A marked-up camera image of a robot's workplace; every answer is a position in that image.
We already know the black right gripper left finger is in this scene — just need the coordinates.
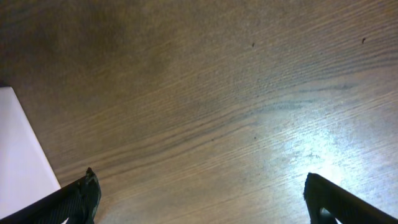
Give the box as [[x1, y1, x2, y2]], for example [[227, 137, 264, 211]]
[[1, 168, 101, 224]]

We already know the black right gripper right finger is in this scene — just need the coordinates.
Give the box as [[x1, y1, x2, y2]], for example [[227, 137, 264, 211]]
[[303, 173, 397, 224]]

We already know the pink cardboard box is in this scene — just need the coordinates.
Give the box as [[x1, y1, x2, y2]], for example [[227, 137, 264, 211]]
[[0, 87, 60, 218]]

